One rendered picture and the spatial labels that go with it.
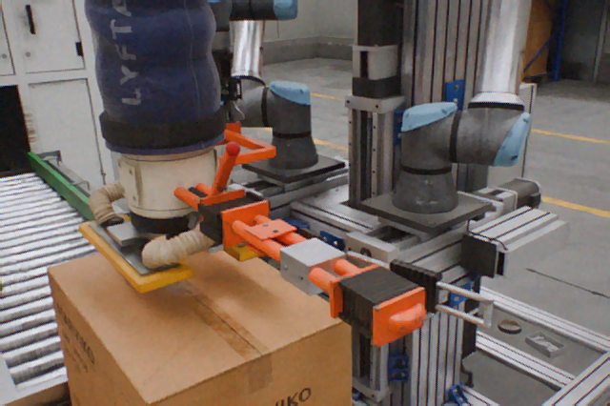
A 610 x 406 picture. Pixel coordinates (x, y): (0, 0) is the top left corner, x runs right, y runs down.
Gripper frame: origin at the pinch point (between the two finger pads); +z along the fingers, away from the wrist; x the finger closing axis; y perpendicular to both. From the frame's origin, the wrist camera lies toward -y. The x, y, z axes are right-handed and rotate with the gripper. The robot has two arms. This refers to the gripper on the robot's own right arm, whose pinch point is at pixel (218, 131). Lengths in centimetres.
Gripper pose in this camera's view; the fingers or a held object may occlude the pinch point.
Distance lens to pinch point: 156.0
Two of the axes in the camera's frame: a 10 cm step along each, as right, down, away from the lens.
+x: 8.1, -2.3, 5.3
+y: 5.8, 2.7, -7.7
